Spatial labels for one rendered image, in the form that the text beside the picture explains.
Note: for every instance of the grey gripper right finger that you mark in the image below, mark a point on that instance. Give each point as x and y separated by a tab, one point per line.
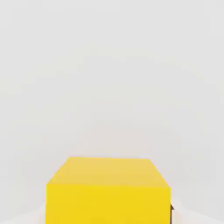
182	216

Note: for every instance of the small yellow cube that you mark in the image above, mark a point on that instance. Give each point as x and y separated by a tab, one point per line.
108	196

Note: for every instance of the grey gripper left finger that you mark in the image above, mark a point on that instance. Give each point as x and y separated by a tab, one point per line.
31	217

